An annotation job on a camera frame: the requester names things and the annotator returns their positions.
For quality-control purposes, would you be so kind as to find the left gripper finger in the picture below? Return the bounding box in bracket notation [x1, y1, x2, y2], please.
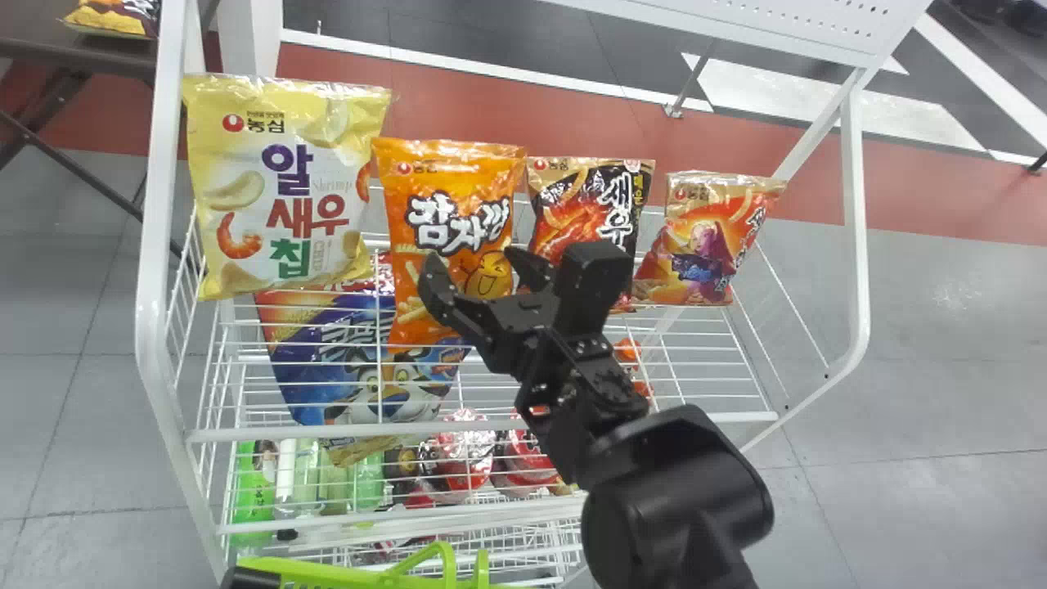
[218, 566, 284, 589]

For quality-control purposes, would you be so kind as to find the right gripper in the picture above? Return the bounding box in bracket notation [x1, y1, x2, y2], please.
[416, 245, 575, 379]

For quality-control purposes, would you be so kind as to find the green bottle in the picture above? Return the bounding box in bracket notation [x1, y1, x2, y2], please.
[276, 438, 321, 518]
[231, 441, 279, 526]
[319, 450, 387, 514]

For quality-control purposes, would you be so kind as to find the green basket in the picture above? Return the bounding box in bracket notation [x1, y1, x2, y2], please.
[233, 540, 493, 589]

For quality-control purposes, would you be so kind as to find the black and red snack packet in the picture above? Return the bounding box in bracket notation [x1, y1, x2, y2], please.
[525, 155, 656, 315]

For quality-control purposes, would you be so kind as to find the blue cereal bag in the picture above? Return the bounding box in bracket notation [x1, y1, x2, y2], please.
[254, 278, 473, 427]

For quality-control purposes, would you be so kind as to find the red noodle cup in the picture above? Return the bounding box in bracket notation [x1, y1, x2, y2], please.
[497, 416, 567, 494]
[424, 408, 498, 493]

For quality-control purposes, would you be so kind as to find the orange and purple snack packet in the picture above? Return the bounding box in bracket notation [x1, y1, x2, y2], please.
[631, 170, 789, 308]

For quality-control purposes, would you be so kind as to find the large yellow snack packet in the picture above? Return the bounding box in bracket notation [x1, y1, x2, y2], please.
[181, 73, 393, 303]

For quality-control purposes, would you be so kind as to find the small yellow snack packet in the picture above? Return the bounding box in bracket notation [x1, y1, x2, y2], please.
[61, 0, 161, 41]

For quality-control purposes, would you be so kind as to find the dark side table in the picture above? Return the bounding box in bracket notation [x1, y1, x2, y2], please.
[0, 0, 222, 256]

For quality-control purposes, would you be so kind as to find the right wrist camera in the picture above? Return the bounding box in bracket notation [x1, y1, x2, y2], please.
[555, 239, 636, 338]

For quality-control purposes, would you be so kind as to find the white wire rack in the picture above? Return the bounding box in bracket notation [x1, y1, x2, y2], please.
[135, 0, 934, 589]

